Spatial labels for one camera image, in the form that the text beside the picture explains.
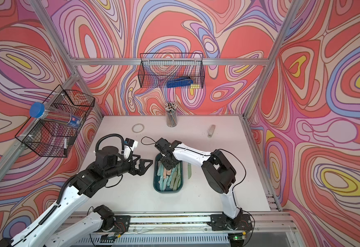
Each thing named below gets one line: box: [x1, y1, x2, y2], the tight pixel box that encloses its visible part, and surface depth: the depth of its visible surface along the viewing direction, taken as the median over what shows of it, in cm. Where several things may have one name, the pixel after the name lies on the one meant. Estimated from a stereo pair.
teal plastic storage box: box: [153, 152, 185, 194], surface depth 88 cm
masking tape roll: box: [131, 123, 145, 134], surface depth 114 cm
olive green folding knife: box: [187, 162, 192, 180], surface depth 93 cm
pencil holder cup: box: [164, 101, 178, 128], surface depth 104 cm
